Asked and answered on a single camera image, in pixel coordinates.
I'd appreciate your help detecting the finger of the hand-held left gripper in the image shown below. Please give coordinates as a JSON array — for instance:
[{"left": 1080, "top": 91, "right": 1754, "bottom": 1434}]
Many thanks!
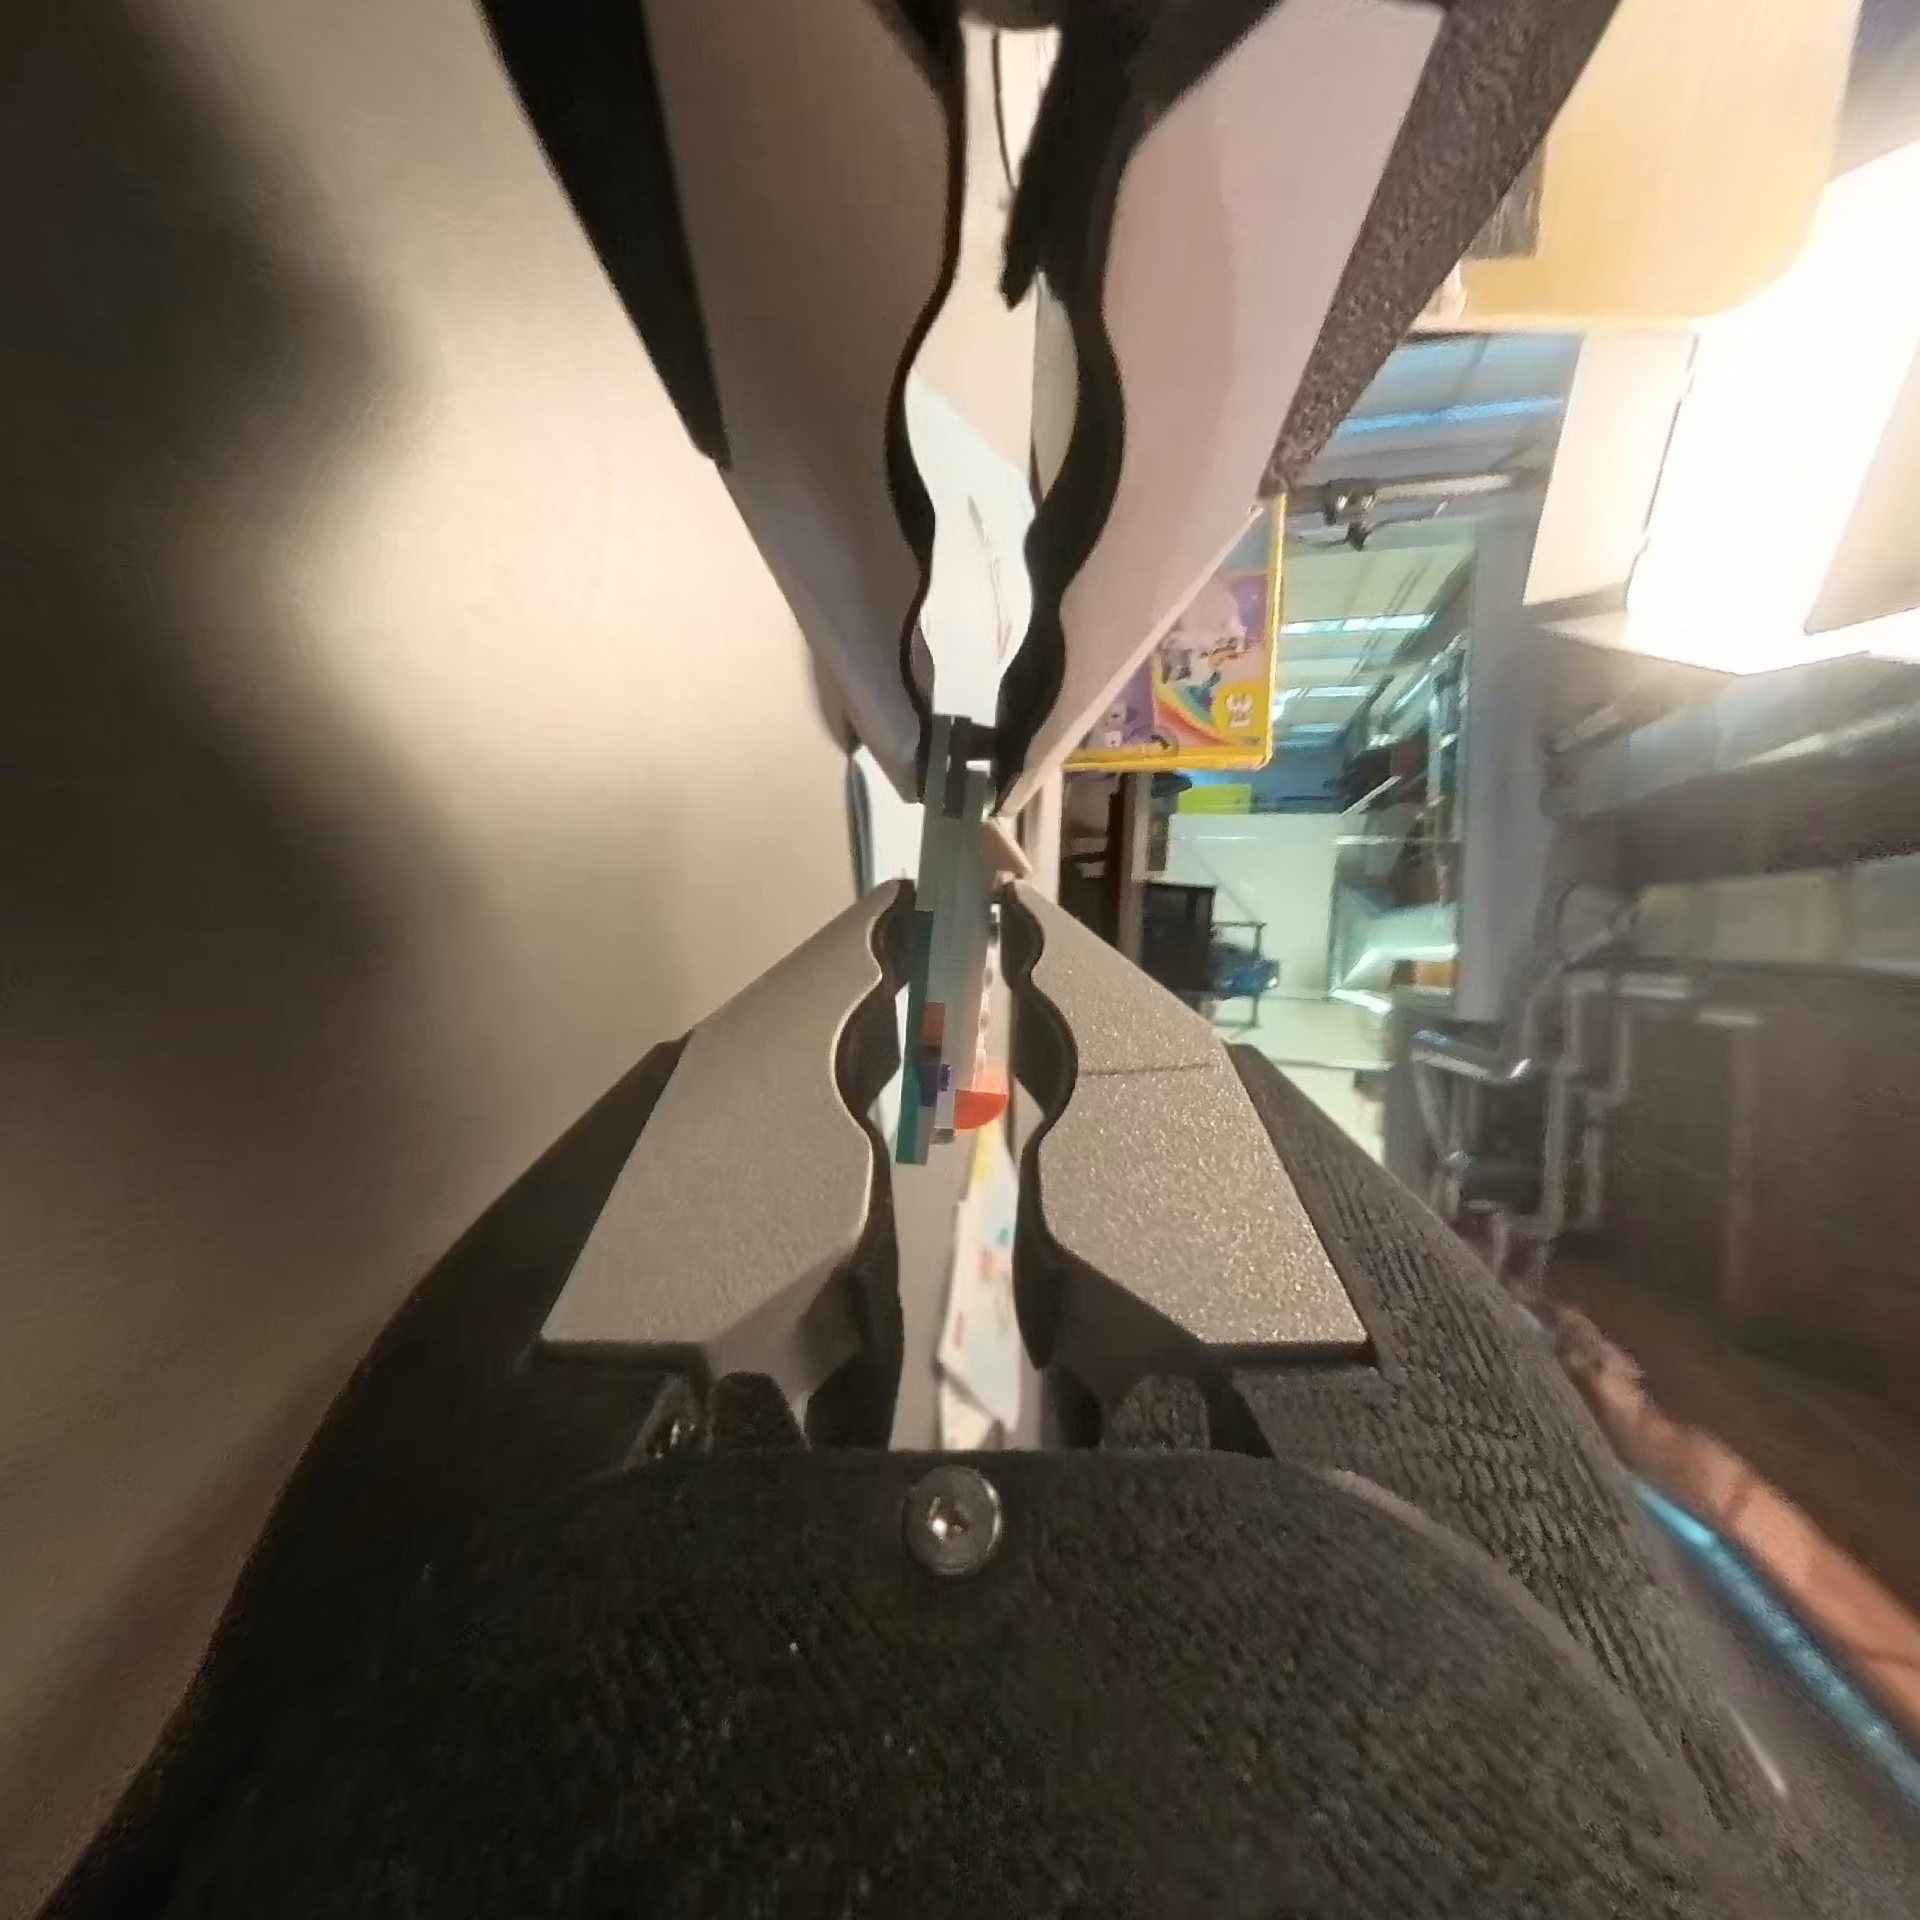
[
  {"left": 990, "top": 0, "right": 1452, "bottom": 824},
  {"left": 638, "top": 0, "right": 965, "bottom": 800}
]

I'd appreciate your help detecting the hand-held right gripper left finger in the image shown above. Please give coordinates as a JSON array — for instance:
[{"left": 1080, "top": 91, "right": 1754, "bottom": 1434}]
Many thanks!
[{"left": 535, "top": 881, "right": 917, "bottom": 1450}]

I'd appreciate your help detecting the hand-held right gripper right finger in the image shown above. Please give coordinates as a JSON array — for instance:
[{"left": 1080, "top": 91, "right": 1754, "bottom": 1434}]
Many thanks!
[{"left": 997, "top": 882, "right": 1373, "bottom": 1450}]

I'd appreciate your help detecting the white and green lego assembly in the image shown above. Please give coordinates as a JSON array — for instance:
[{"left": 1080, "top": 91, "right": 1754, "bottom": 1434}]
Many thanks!
[{"left": 887, "top": 718, "right": 1038, "bottom": 1169}]

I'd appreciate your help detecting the yellow-edged lego box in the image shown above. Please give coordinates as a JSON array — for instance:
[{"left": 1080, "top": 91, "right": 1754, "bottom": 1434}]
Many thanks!
[{"left": 1062, "top": 497, "right": 1292, "bottom": 776}]

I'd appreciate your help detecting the tan wooden board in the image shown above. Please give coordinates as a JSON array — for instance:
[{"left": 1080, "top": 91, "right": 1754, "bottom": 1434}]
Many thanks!
[{"left": 1462, "top": 0, "right": 1869, "bottom": 325}]

